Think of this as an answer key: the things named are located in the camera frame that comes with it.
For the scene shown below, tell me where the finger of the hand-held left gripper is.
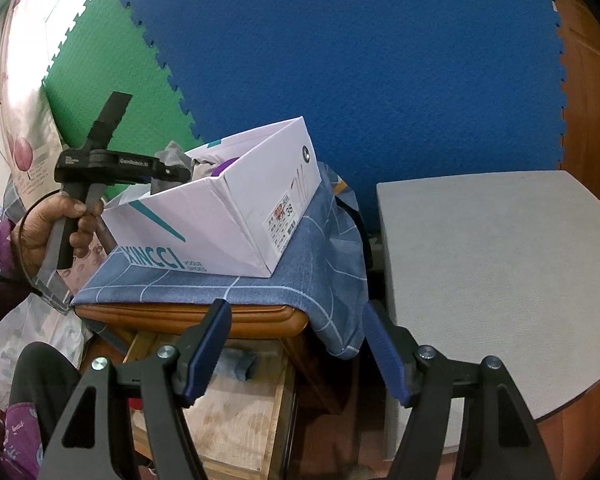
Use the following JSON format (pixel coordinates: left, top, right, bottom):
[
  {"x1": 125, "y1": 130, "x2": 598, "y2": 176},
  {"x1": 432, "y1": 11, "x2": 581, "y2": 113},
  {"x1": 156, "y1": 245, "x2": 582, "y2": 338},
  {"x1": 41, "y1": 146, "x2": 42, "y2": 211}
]
[{"x1": 149, "y1": 157, "x2": 192, "y2": 184}]

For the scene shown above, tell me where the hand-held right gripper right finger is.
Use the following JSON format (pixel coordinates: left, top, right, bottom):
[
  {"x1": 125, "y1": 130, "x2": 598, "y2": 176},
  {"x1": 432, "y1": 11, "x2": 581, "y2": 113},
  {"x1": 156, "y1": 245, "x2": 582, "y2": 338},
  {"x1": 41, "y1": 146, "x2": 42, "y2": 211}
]
[{"x1": 365, "y1": 300, "x2": 556, "y2": 480}]

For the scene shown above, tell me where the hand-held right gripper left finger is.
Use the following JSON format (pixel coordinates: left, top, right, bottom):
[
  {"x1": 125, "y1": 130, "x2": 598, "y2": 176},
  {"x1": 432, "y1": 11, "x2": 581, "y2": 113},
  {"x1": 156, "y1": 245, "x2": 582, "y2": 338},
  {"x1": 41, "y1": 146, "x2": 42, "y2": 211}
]
[{"x1": 37, "y1": 299, "x2": 232, "y2": 480}]

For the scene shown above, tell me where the grey underwear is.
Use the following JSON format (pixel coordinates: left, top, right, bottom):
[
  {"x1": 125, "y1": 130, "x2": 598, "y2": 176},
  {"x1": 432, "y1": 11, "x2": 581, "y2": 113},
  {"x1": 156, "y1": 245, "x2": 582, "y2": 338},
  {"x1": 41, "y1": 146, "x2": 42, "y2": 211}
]
[{"x1": 152, "y1": 141, "x2": 221, "y2": 196}]

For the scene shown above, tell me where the light blue underwear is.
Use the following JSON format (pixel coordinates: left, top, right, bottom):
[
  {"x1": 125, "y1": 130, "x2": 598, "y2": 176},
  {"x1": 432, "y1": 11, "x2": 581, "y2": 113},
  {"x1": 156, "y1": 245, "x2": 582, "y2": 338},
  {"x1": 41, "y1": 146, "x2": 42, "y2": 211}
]
[{"x1": 215, "y1": 347, "x2": 260, "y2": 382}]

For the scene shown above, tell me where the white shoe box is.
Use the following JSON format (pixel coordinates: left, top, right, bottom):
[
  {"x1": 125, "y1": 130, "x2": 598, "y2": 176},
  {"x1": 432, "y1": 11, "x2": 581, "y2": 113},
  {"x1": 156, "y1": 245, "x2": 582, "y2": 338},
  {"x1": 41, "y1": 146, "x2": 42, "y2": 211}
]
[{"x1": 101, "y1": 116, "x2": 323, "y2": 279}]

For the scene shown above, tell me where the wooden drawer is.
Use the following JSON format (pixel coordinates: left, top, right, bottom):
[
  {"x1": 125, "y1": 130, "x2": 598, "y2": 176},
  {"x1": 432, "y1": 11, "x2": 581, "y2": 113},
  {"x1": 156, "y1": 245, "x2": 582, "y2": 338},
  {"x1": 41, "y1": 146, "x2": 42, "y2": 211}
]
[{"x1": 82, "y1": 330, "x2": 301, "y2": 480}]

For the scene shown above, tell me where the person's left forearm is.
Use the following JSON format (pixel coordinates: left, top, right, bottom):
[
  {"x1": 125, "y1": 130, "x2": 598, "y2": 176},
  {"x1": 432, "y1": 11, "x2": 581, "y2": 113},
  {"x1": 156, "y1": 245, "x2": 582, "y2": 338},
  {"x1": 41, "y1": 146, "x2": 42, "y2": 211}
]
[{"x1": 0, "y1": 222, "x2": 41, "y2": 321}]

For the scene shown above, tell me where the person's left hand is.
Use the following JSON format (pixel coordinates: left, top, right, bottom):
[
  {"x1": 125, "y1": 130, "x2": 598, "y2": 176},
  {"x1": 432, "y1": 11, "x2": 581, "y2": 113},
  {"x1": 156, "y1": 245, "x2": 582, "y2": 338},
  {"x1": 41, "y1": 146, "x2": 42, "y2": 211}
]
[{"x1": 10, "y1": 192, "x2": 106, "y2": 273}]

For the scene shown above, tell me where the brown wooden nightstand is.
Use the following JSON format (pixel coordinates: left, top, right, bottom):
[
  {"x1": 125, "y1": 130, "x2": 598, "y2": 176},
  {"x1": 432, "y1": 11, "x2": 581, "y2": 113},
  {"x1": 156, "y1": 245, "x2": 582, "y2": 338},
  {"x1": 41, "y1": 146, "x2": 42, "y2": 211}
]
[{"x1": 75, "y1": 302, "x2": 361, "y2": 416}]

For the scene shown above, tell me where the green foam mat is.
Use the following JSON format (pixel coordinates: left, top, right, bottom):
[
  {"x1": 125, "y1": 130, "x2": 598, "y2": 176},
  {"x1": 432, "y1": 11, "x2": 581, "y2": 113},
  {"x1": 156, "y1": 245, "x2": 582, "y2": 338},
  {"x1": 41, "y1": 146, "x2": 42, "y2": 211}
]
[{"x1": 42, "y1": 0, "x2": 226, "y2": 201}]

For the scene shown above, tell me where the beige floral curtain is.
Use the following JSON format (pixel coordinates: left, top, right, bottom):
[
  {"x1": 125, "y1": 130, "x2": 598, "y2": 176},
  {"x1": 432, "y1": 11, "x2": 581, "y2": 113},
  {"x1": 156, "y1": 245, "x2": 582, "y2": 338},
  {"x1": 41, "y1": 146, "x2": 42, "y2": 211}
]
[{"x1": 0, "y1": 0, "x2": 111, "y2": 196}]

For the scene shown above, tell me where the blue plaid fabric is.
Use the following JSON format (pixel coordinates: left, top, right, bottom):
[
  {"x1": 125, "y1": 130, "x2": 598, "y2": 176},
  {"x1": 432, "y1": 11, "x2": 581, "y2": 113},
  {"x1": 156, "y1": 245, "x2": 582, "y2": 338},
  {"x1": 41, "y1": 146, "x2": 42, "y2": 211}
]
[{"x1": 0, "y1": 177, "x2": 28, "y2": 221}]

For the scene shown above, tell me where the blue checked cloth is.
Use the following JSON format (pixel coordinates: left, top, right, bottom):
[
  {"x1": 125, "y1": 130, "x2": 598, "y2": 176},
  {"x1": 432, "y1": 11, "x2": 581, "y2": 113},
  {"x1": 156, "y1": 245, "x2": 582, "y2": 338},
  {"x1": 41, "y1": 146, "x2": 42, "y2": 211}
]
[{"x1": 72, "y1": 160, "x2": 376, "y2": 360}]

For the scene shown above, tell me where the grey table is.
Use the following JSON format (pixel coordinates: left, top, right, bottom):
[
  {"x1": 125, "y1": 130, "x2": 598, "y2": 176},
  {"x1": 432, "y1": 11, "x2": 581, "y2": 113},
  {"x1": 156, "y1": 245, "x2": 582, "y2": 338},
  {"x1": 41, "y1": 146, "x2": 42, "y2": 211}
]
[{"x1": 376, "y1": 170, "x2": 600, "y2": 461}]

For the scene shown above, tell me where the person's dark trouser leg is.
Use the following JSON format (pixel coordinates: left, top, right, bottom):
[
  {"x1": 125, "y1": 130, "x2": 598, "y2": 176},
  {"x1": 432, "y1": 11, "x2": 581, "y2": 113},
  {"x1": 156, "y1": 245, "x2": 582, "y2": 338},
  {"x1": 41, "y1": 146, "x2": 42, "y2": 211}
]
[{"x1": 7, "y1": 342, "x2": 83, "y2": 461}]

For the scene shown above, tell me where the person's purple printed clothing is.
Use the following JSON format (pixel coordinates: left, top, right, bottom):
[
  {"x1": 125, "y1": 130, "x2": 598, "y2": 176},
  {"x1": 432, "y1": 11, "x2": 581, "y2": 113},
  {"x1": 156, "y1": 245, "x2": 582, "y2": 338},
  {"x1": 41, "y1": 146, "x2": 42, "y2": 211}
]
[{"x1": 0, "y1": 400, "x2": 46, "y2": 480}]

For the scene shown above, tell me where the blue foam mat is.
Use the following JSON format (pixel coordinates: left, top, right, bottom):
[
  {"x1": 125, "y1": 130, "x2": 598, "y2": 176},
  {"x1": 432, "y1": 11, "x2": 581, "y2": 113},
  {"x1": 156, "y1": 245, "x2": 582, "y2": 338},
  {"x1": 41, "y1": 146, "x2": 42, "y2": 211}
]
[{"x1": 111, "y1": 0, "x2": 566, "y2": 233}]

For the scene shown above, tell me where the brown wooden panel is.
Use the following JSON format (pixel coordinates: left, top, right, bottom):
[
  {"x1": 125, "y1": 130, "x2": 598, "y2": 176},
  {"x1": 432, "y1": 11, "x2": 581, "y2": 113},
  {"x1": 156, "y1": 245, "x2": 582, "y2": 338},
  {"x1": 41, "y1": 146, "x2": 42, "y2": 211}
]
[{"x1": 547, "y1": 0, "x2": 600, "y2": 221}]

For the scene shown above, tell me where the black cable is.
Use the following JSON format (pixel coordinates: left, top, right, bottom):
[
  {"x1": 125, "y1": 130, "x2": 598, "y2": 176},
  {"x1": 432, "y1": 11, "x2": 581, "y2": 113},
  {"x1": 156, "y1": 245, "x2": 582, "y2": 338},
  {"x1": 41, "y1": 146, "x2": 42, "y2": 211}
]
[{"x1": 19, "y1": 190, "x2": 61, "y2": 297}]

